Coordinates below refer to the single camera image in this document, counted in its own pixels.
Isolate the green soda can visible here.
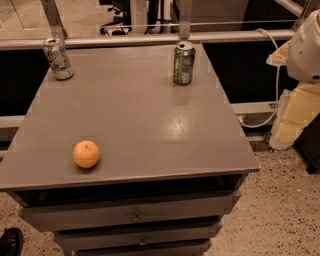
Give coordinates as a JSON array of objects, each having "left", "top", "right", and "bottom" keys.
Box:
[{"left": 173, "top": 41, "right": 195, "bottom": 85}]

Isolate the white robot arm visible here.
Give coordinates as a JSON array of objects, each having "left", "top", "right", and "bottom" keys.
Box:
[{"left": 287, "top": 10, "right": 320, "bottom": 83}]

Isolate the white 7up can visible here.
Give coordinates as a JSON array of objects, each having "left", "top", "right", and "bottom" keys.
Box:
[{"left": 42, "top": 38, "right": 74, "bottom": 80}]

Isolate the grey drawer cabinet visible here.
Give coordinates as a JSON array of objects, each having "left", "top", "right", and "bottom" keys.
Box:
[{"left": 0, "top": 43, "right": 261, "bottom": 256}]

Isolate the orange fruit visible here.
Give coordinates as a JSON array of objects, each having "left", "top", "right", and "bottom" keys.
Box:
[{"left": 73, "top": 140, "right": 100, "bottom": 169}]

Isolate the top grey drawer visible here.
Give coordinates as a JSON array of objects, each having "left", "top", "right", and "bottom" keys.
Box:
[{"left": 20, "top": 191, "right": 241, "bottom": 231}]

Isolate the grey drawer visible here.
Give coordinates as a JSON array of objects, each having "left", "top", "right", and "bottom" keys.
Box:
[
  {"left": 20, "top": 191, "right": 241, "bottom": 231},
  {"left": 55, "top": 221, "right": 222, "bottom": 250},
  {"left": 77, "top": 239, "right": 211, "bottom": 256}
]

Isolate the black office chair base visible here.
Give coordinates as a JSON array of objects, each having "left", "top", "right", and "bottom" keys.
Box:
[{"left": 99, "top": 0, "right": 131, "bottom": 36}]

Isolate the middle grey drawer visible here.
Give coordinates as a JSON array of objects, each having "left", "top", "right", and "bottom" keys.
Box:
[{"left": 55, "top": 221, "right": 222, "bottom": 250}]

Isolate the bottom grey drawer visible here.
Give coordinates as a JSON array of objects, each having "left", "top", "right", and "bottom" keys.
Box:
[{"left": 77, "top": 239, "right": 211, "bottom": 256}]

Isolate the black shoe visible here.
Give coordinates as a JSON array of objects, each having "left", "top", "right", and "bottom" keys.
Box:
[{"left": 0, "top": 227, "right": 23, "bottom": 256}]

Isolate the white cable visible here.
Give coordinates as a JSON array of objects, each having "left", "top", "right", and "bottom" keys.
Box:
[{"left": 237, "top": 28, "right": 282, "bottom": 129}]

